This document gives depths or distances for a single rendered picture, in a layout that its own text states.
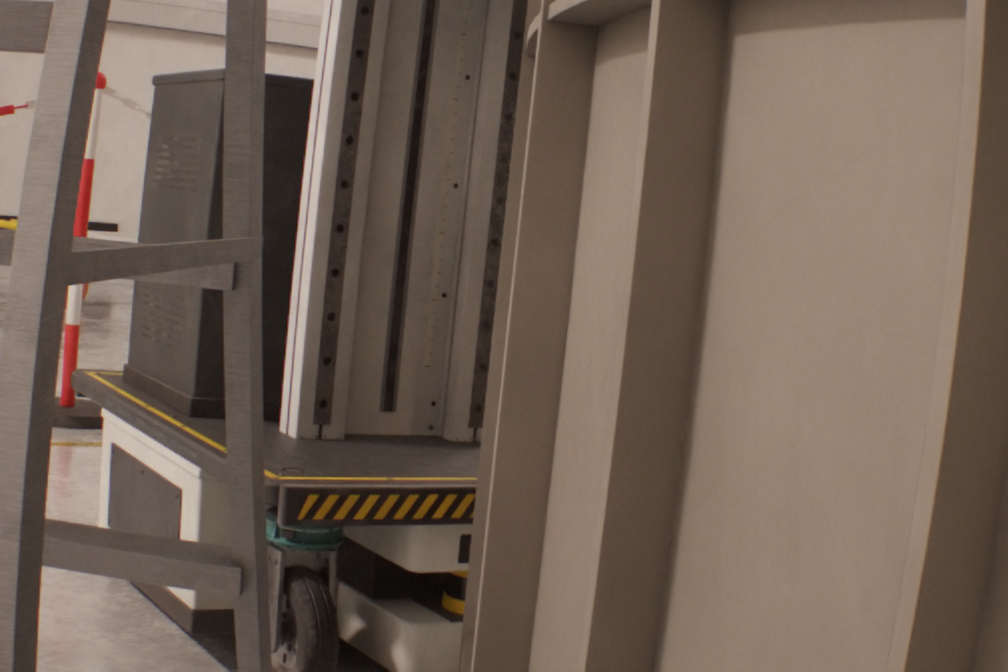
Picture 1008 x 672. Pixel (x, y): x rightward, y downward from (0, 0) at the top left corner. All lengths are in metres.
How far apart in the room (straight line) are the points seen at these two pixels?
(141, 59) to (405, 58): 6.69
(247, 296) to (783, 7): 0.90
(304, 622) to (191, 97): 0.87
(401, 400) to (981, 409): 1.91
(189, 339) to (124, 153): 6.60
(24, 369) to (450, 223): 1.54
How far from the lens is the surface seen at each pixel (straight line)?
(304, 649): 1.95
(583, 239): 0.75
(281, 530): 1.96
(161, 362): 2.41
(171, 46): 8.98
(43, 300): 0.82
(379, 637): 2.05
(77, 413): 3.95
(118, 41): 8.85
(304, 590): 1.96
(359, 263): 2.18
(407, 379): 2.29
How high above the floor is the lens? 0.68
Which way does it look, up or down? 3 degrees down
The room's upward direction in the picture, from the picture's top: 6 degrees clockwise
